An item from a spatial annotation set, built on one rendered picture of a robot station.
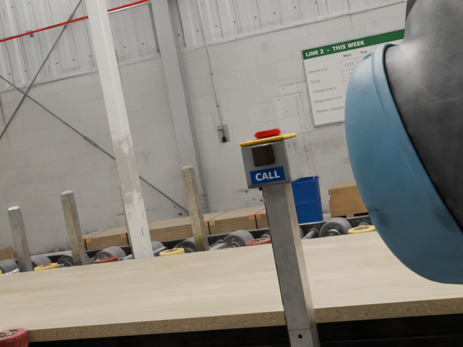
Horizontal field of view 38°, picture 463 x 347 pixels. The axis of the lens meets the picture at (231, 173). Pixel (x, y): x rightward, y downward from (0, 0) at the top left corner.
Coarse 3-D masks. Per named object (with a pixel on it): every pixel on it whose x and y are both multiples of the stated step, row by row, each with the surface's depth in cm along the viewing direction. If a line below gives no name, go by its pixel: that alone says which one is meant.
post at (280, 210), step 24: (264, 192) 100; (288, 192) 100; (288, 216) 99; (288, 240) 99; (288, 264) 100; (288, 288) 100; (288, 312) 101; (312, 312) 102; (288, 336) 103; (312, 336) 100
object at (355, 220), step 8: (360, 216) 260; (368, 216) 257; (304, 224) 267; (312, 224) 266; (320, 224) 264; (352, 224) 260; (256, 232) 274; (264, 232) 273; (304, 232) 267; (168, 240) 291; (176, 240) 288; (208, 240) 283; (216, 240) 281; (128, 248) 297; (168, 248) 290; (48, 256) 313; (56, 256) 312
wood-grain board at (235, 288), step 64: (192, 256) 201; (256, 256) 182; (320, 256) 166; (384, 256) 153; (0, 320) 160; (64, 320) 147; (128, 320) 137; (192, 320) 130; (256, 320) 125; (320, 320) 121
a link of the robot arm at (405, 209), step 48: (432, 0) 28; (384, 48) 31; (432, 48) 27; (384, 96) 27; (432, 96) 26; (384, 144) 27; (432, 144) 26; (384, 192) 27; (432, 192) 26; (384, 240) 29; (432, 240) 27
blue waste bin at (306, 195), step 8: (312, 176) 676; (296, 184) 635; (304, 184) 637; (312, 184) 643; (296, 192) 636; (304, 192) 638; (312, 192) 642; (296, 200) 637; (304, 200) 638; (312, 200) 642; (320, 200) 656; (296, 208) 639; (304, 208) 639; (312, 208) 642; (320, 208) 653; (304, 216) 640; (312, 216) 642; (320, 216) 651
